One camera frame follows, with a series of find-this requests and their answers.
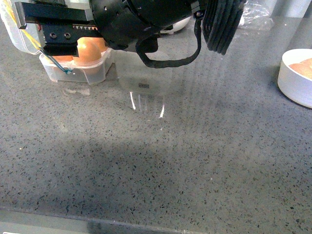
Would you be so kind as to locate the brown egg in bowl left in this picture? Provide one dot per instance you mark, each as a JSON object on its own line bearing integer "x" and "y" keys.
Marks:
{"x": 302, "y": 69}

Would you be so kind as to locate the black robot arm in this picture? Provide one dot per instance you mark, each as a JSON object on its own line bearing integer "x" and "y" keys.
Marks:
{"x": 119, "y": 22}

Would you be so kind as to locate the brown egg back left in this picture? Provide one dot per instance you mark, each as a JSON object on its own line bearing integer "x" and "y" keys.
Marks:
{"x": 99, "y": 42}

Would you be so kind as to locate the brown egg front left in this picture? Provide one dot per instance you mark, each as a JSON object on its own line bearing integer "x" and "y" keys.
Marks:
{"x": 63, "y": 58}

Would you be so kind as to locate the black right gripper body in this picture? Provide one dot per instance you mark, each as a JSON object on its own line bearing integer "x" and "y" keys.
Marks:
{"x": 60, "y": 27}

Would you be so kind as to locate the white Joyoung soy milk maker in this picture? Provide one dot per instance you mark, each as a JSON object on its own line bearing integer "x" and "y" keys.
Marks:
{"x": 175, "y": 27}

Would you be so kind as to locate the brown egg in bowl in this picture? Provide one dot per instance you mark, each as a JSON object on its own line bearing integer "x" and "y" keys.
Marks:
{"x": 302, "y": 69}
{"x": 307, "y": 62}

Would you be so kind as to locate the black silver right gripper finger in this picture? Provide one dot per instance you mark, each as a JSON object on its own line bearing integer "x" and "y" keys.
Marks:
{"x": 19, "y": 14}

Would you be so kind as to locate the brown egg back right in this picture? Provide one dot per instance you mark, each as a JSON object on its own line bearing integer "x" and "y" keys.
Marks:
{"x": 88, "y": 52}

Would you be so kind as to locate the white bowl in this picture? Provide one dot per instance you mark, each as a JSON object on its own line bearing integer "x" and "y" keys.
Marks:
{"x": 292, "y": 84}

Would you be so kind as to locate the brown egg in bowl back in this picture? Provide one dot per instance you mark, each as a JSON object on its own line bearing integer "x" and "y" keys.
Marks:
{"x": 307, "y": 62}

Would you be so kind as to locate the clear plastic egg box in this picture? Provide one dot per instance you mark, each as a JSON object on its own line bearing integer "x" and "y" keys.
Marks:
{"x": 58, "y": 68}

